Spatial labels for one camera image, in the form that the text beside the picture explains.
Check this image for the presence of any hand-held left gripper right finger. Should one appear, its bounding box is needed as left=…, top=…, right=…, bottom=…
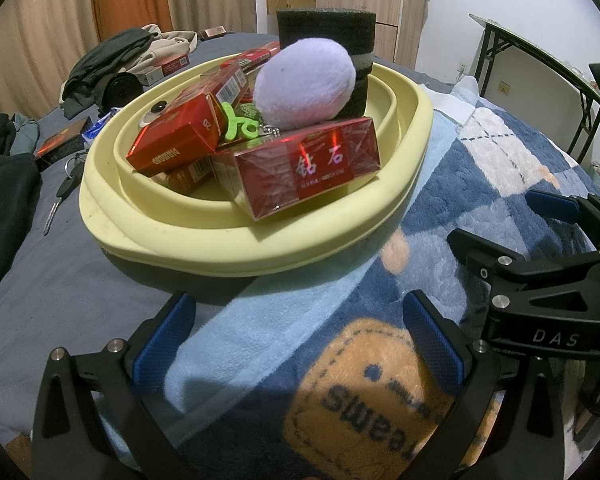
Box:
left=402, top=290, right=566, bottom=480

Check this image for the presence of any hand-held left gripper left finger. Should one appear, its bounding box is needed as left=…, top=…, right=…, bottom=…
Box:
left=32, top=291, right=197, bottom=480

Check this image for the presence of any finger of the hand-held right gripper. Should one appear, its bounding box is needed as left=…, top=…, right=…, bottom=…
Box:
left=447, top=228, right=600, bottom=312
left=524, top=189, right=600, bottom=256

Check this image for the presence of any yellow oval basin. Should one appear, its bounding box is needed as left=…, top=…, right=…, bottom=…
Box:
left=79, top=49, right=435, bottom=278

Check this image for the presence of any green keychain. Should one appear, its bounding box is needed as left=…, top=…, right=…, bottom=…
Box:
left=219, top=101, right=262, bottom=148

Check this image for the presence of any silver drink can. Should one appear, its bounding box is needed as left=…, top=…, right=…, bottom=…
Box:
left=139, top=101, right=172, bottom=130

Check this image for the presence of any pale purple plush ball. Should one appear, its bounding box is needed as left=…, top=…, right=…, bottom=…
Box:
left=252, top=37, right=357, bottom=128

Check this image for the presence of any black sponge roll grey band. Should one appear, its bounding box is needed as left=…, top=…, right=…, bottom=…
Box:
left=276, top=7, right=377, bottom=122

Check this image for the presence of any red white cigarette carton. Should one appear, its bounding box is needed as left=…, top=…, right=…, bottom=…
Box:
left=219, top=42, right=282, bottom=73

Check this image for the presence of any blue checkered blanket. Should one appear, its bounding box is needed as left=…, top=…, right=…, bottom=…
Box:
left=100, top=77, right=600, bottom=480

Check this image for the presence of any grey bed sheet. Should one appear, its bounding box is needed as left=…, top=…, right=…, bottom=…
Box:
left=0, top=32, right=281, bottom=461

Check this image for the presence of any white cloth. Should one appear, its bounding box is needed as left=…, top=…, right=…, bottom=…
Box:
left=425, top=77, right=481, bottom=126

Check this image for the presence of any black folding table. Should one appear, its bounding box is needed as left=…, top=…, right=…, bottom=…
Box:
left=469, top=12, right=600, bottom=158

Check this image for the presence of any black key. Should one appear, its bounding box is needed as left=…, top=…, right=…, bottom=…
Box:
left=42, top=155, right=88, bottom=236

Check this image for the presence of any black garment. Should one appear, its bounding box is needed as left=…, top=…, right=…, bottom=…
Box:
left=0, top=112, right=43, bottom=311

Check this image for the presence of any dark red box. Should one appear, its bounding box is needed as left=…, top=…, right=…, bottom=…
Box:
left=34, top=116, right=94, bottom=171

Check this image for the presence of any blue packet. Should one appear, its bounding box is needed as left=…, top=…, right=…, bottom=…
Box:
left=82, top=112, right=115, bottom=141

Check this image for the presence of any grey green cloth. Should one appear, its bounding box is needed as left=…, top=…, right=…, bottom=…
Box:
left=10, top=112, right=41, bottom=156

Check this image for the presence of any black round container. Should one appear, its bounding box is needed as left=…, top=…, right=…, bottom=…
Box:
left=99, top=72, right=147, bottom=109

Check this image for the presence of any red white cigarette pack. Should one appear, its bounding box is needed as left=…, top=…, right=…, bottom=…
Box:
left=140, top=54, right=191, bottom=87

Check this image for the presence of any dark green garment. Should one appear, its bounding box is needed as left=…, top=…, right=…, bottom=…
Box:
left=59, top=27, right=161, bottom=120

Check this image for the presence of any beige garment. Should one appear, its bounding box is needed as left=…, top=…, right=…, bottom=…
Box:
left=130, top=30, right=201, bottom=75

